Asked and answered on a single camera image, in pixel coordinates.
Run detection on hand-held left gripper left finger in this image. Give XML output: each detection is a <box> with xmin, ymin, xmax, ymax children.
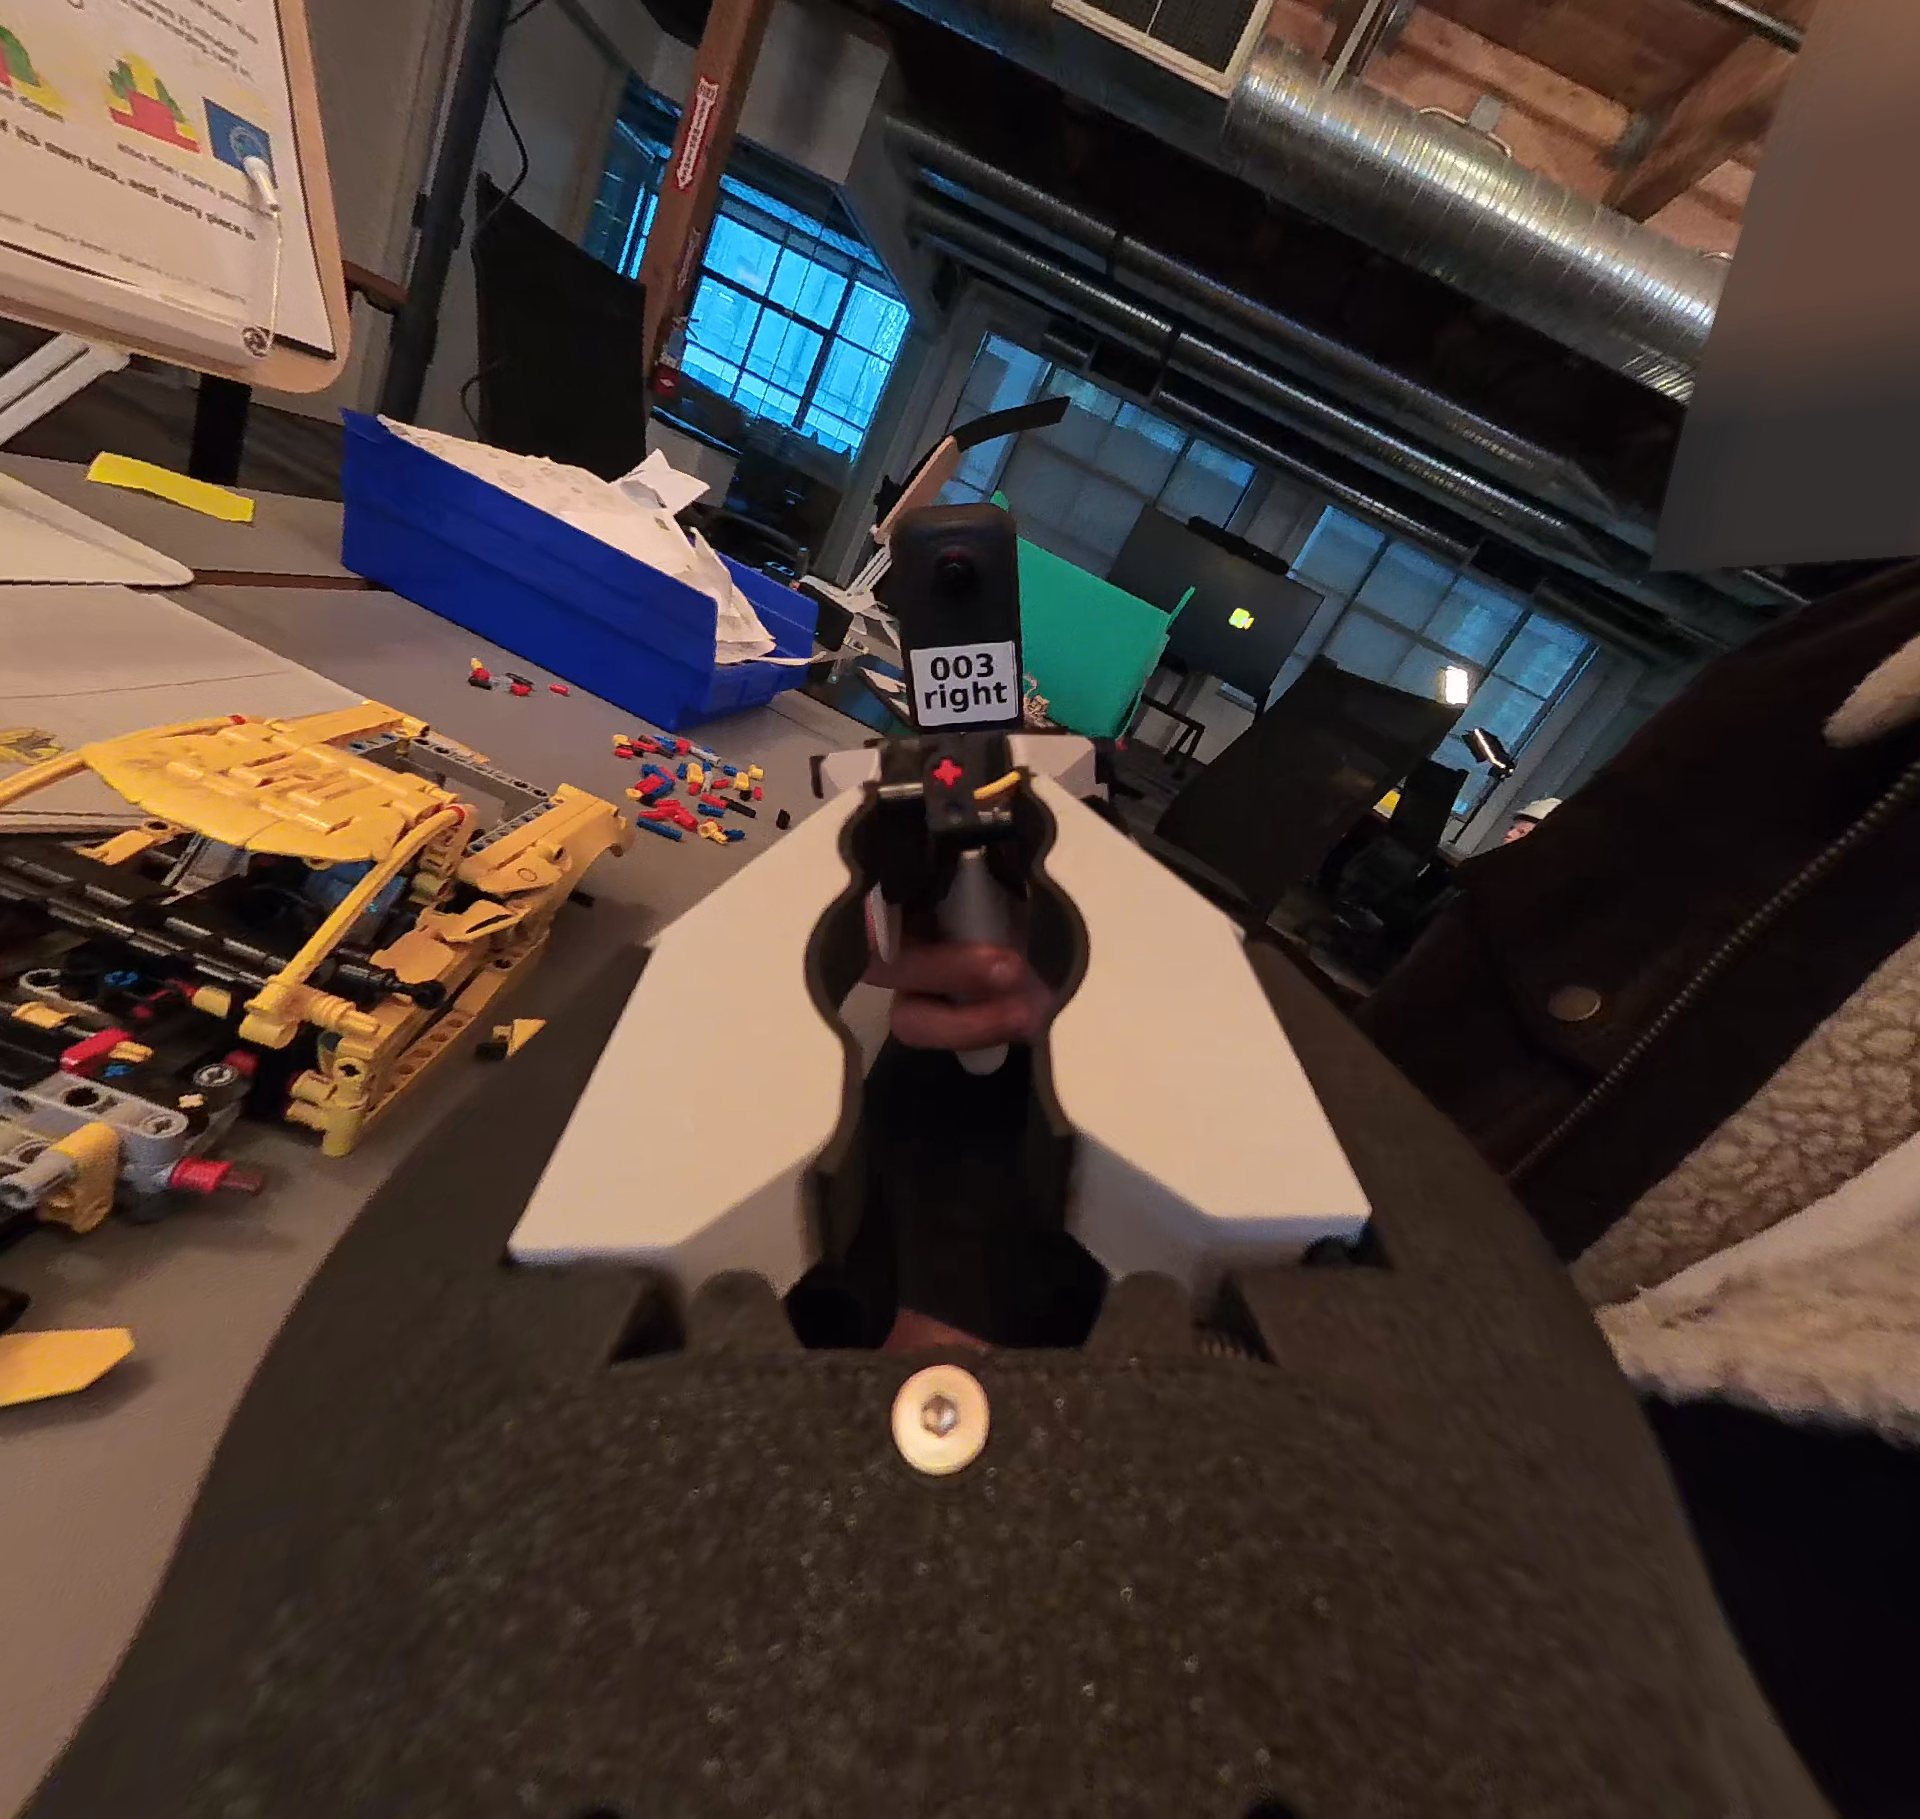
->
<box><xmin>509</xmin><ymin>756</ymin><xmax>909</xmax><ymax>1360</ymax></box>

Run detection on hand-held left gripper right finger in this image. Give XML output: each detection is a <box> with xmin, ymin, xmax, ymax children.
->
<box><xmin>1015</xmin><ymin>756</ymin><xmax>1379</xmax><ymax>1360</ymax></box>

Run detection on small black-yellow Lego subassembly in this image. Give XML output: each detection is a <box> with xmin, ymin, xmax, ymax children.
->
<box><xmin>895</xmin><ymin>749</ymin><xmax>1040</xmax><ymax>897</ymax></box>

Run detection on curved black desk lamp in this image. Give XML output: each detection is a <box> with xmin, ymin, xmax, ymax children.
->
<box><xmin>866</xmin><ymin>395</ymin><xmax>1073</xmax><ymax>549</ymax></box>

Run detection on grey desk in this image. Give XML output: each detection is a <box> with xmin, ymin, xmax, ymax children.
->
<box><xmin>2</xmin><ymin>455</ymin><xmax>902</xmax><ymax>1819</ymax></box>

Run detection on person's right hand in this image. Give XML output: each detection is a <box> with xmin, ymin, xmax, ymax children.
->
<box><xmin>866</xmin><ymin>930</ymin><xmax>1059</xmax><ymax>1083</ymax></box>

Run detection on green plastic carry case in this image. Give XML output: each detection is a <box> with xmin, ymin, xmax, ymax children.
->
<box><xmin>1012</xmin><ymin>533</ymin><xmax>1200</xmax><ymax>744</ymax></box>

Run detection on scattered small brick pieces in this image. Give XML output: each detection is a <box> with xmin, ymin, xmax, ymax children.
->
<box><xmin>460</xmin><ymin>653</ymin><xmax>791</xmax><ymax>852</ymax></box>

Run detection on black monitor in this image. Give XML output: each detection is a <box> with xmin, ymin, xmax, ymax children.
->
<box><xmin>1102</xmin><ymin>509</ymin><xmax>1325</xmax><ymax>700</ymax></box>

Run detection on black office chair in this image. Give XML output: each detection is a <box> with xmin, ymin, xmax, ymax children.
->
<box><xmin>1153</xmin><ymin>653</ymin><xmax>1478</xmax><ymax>928</ymax></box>

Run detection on white crumpled papers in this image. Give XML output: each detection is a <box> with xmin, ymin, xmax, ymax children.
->
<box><xmin>385</xmin><ymin>413</ymin><xmax>791</xmax><ymax>669</ymax></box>

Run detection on blue plastic bin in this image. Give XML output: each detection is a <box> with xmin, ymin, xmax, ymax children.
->
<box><xmin>338</xmin><ymin>408</ymin><xmax>822</xmax><ymax>735</ymax></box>

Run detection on yellow toy brick car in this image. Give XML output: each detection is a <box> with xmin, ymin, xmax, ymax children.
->
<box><xmin>2</xmin><ymin>702</ymin><xmax>641</xmax><ymax>1243</ymax></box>

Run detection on dark sherpa-lined jacket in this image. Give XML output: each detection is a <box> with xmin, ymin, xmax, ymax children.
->
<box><xmin>1376</xmin><ymin>561</ymin><xmax>1920</xmax><ymax>1819</ymax></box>

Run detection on wooden display board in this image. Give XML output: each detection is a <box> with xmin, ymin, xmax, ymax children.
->
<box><xmin>2</xmin><ymin>0</ymin><xmax>357</xmax><ymax>399</ymax></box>

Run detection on yellow black brick panel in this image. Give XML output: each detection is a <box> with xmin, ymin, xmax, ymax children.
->
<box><xmin>2</xmin><ymin>1322</ymin><xmax>140</xmax><ymax>1410</ymax></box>

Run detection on yellow sticky note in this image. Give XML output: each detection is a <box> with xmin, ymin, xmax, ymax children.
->
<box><xmin>82</xmin><ymin>449</ymin><xmax>263</xmax><ymax>528</ymax></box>

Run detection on white board stand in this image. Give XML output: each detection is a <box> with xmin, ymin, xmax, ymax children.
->
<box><xmin>2</xmin><ymin>335</ymin><xmax>201</xmax><ymax>594</ymax></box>

